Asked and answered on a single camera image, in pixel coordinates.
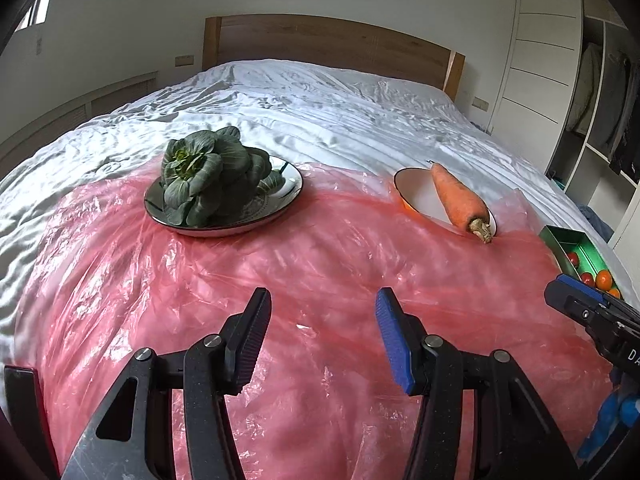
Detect pink plastic sheet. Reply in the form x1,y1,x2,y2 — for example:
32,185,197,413
15,160,621,480

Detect blue cloth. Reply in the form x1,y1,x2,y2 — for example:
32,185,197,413
577,205,613,241

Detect white wardrobe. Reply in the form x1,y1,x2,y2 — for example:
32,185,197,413
492,0,640,261

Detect person's right hand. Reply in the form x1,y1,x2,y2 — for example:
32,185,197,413
575,380,640,466

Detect white plate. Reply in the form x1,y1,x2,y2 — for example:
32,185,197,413
393,167,498,238

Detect green tray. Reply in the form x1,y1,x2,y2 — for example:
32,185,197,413
539,225,626,301

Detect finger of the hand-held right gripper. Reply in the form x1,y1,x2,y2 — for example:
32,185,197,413
556,274,626,307
544,280,640,332

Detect smartphone with red case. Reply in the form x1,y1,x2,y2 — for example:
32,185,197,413
4,365,56,480

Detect low wall cabinet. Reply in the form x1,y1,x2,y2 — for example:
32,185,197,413
0,71,158,171

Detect orange carrot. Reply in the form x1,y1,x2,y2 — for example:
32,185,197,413
430,162,493,245

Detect wooden headboard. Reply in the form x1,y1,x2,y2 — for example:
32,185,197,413
203,14,467,102

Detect patterned dark-rimmed plate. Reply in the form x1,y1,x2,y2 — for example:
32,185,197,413
144,156,304,238

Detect green bok choy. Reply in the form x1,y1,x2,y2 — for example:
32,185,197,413
160,127,285,227

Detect light hanging garment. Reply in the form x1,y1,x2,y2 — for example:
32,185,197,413
570,42,603,136

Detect dark hanging clothes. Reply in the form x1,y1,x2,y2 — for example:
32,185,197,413
607,52,640,181

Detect window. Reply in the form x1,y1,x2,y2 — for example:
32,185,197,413
15,0,51,31

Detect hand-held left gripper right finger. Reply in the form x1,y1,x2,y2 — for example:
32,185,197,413
375,287,581,480

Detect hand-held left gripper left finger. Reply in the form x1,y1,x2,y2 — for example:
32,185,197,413
60,287,273,480

